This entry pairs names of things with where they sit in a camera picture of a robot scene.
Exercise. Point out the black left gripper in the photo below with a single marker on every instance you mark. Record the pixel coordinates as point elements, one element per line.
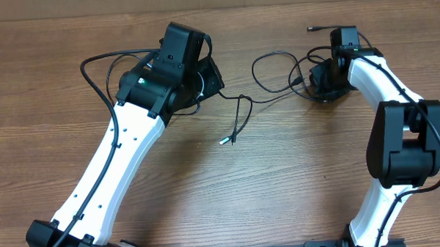
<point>215,81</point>

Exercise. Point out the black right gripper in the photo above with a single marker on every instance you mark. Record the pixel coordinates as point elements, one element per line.
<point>318,78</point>

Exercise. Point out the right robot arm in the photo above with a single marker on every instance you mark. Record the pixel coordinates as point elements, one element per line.
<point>403,151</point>

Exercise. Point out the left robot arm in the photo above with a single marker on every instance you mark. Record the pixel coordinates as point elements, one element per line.
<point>165,82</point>

